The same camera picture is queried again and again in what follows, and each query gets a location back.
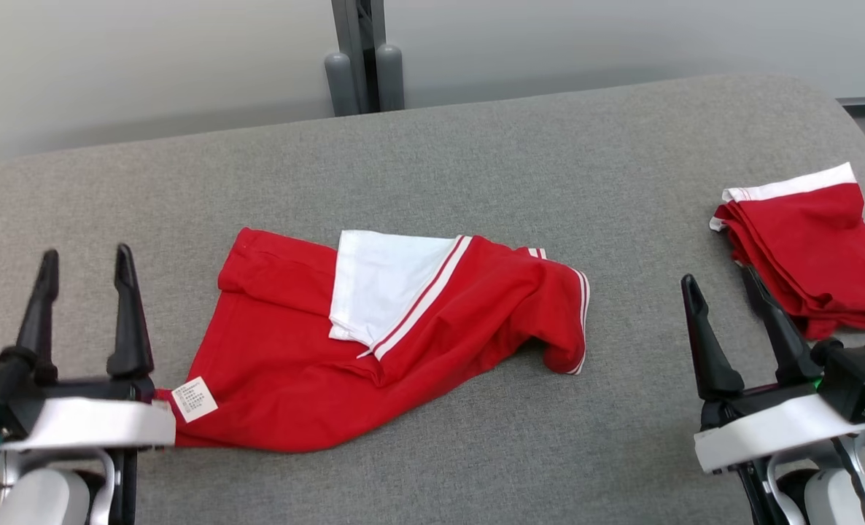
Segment red shorts with white waistband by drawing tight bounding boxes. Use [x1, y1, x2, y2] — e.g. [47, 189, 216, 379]
[709, 162, 865, 341]

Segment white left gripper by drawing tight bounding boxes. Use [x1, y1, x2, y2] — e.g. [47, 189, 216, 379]
[0, 244, 177, 451]

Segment grey cylindrical post cap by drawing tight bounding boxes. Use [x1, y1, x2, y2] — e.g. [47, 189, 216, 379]
[324, 51, 360, 117]
[375, 44, 406, 112]

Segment grey metal partition post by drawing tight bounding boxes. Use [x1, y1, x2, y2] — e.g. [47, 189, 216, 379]
[330, 0, 388, 116]

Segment red shirt with white collar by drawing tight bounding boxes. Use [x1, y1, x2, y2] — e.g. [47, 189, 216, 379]
[154, 227, 591, 454]

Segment grey fabric sofa seat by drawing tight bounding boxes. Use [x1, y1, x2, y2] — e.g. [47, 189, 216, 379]
[0, 73, 865, 525]

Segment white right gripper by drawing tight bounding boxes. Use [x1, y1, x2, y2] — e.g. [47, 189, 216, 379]
[680, 266, 865, 473]

